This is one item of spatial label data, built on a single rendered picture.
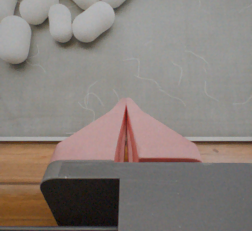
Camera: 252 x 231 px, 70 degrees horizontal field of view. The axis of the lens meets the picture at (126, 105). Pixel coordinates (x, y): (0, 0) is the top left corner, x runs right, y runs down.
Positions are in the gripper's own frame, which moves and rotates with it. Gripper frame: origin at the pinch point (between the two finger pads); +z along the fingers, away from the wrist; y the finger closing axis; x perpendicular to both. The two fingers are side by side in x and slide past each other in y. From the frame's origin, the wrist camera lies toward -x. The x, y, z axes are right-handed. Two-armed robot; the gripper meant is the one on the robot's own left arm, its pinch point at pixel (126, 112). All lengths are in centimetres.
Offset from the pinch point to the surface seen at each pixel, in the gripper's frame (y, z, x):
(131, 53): -0.4, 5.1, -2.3
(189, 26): -5.4, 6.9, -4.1
